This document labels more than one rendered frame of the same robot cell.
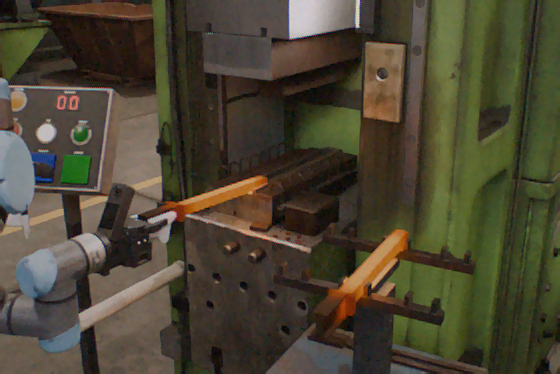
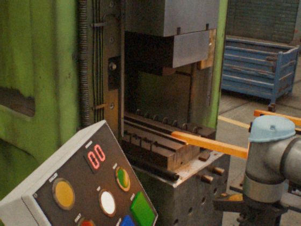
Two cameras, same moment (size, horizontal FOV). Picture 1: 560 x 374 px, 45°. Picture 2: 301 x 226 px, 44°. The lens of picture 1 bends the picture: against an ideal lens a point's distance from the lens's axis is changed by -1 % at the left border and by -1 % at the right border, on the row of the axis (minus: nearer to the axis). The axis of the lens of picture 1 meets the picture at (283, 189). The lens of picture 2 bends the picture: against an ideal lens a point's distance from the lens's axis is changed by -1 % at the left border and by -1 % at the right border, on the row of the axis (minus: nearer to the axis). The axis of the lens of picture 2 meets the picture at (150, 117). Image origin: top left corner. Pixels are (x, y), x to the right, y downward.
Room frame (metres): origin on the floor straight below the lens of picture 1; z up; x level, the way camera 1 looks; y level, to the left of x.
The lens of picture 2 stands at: (1.63, 1.26, 1.52)
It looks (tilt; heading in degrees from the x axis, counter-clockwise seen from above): 21 degrees down; 273
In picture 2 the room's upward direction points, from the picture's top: 2 degrees clockwise
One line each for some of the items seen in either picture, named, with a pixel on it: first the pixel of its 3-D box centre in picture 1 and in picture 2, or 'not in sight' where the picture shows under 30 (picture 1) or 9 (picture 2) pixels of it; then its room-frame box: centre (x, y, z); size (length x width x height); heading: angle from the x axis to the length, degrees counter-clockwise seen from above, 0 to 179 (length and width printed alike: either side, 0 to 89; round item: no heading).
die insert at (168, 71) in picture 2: (303, 74); (136, 59); (1.77, -0.05, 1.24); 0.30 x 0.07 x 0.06; 145
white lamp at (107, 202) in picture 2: (46, 132); (107, 203); (1.75, 0.63, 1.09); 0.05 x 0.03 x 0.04; 55
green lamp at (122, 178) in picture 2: (81, 134); (122, 178); (1.73, 0.53, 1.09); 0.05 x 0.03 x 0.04; 55
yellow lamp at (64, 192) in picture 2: (16, 101); (64, 193); (1.81, 0.72, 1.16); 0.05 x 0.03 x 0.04; 55
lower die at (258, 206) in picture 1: (286, 179); (138, 136); (1.75, -0.01, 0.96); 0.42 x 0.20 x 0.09; 145
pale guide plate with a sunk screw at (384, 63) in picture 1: (383, 82); (207, 46); (1.51, -0.22, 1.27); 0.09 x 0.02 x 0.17; 55
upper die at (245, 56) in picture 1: (287, 45); (140, 39); (1.75, -0.01, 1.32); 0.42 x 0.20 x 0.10; 145
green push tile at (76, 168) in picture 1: (76, 169); (141, 213); (1.69, 0.54, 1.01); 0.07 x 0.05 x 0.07; 80
